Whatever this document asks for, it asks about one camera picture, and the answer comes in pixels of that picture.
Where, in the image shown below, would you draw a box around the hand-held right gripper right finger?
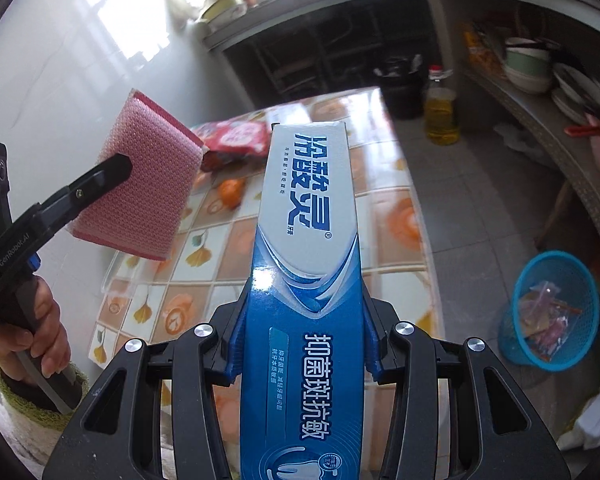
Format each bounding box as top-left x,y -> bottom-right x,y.
362,280 -> 571,480

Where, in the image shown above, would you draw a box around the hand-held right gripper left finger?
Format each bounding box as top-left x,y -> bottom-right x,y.
42,280 -> 253,480

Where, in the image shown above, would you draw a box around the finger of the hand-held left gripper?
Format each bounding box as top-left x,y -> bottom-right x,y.
35,154 -> 133,226

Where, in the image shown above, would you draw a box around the pink sponge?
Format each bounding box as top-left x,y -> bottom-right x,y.
65,88 -> 204,262

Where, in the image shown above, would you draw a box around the blue plastic waste basket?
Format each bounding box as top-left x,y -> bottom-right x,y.
497,251 -> 600,373

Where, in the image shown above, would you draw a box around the blue white toothpaste box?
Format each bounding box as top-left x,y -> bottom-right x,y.
239,121 -> 376,480

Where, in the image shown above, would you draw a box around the person's left forearm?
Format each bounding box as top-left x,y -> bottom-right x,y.
0,360 -> 91,480

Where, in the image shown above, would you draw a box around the person's left hand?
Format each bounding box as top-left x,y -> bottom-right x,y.
0,277 -> 71,387

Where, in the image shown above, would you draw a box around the orange tangerine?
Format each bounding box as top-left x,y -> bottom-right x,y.
216,177 -> 243,209

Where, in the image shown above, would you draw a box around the printed tablecloth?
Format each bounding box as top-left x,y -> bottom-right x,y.
92,87 -> 446,480

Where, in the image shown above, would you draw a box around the red snack packet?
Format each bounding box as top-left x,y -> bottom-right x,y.
192,114 -> 271,171

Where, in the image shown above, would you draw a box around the clear plastic wrapper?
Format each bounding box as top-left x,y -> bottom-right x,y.
517,282 -> 581,361

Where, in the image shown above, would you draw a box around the enamel basin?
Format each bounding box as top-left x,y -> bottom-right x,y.
200,0 -> 248,23

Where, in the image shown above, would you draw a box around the wooden stick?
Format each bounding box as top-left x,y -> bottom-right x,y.
535,180 -> 576,251

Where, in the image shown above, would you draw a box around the sink drain pipe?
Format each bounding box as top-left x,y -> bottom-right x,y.
250,10 -> 381,86

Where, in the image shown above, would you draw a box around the cooking oil bottle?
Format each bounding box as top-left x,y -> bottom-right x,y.
424,65 -> 462,146

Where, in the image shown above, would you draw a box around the dark bin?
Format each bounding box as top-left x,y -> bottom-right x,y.
380,55 -> 428,121

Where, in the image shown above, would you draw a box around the white paper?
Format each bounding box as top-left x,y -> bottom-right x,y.
495,122 -> 531,153

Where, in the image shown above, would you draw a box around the grey kitchen counter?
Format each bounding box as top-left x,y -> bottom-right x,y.
202,0 -> 600,261

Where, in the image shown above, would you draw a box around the stack of bowls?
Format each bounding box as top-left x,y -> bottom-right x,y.
502,37 -> 556,93

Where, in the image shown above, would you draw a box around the orange packets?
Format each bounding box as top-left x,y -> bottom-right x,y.
462,22 -> 506,68

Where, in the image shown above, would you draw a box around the stack of white plates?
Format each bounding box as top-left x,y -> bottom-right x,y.
550,62 -> 600,121

